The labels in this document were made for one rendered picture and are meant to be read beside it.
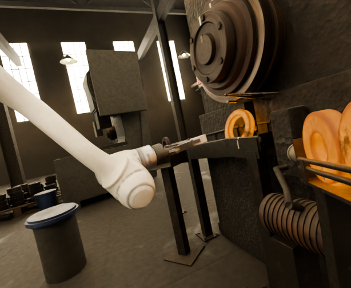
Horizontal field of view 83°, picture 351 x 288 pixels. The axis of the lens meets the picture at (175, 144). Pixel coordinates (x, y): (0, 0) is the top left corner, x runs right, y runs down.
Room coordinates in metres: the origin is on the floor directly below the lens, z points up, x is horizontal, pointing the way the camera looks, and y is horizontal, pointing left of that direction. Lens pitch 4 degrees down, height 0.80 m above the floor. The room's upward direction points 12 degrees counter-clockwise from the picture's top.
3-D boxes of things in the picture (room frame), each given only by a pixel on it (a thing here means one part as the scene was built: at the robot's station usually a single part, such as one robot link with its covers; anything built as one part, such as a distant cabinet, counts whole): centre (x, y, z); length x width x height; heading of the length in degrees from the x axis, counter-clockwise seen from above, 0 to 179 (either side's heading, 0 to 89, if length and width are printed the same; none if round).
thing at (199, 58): (0.88, -0.22, 1.11); 0.28 x 0.06 x 0.28; 22
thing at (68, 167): (3.21, 1.35, 0.39); 1.03 x 0.83 x 0.79; 116
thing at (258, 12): (0.92, -0.31, 1.11); 0.47 x 0.06 x 0.47; 22
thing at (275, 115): (0.70, -0.42, 0.68); 0.11 x 0.08 x 0.24; 112
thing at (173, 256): (1.27, 0.10, 0.36); 0.26 x 0.20 x 0.72; 57
